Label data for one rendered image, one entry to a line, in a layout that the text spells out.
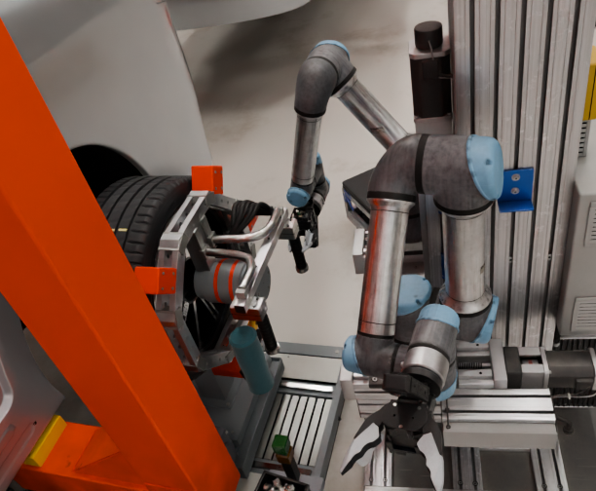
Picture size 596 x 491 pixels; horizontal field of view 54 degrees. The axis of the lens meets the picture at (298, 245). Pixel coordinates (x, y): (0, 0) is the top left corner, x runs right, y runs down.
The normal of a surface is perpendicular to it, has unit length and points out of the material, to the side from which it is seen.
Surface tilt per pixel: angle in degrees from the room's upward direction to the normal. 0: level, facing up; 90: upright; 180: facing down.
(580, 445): 0
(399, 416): 8
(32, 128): 90
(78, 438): 0
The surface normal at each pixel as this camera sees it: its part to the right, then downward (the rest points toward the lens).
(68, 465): -0.19, -0.74
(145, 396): 0.95, 0.03
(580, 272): -0.14, 0.66
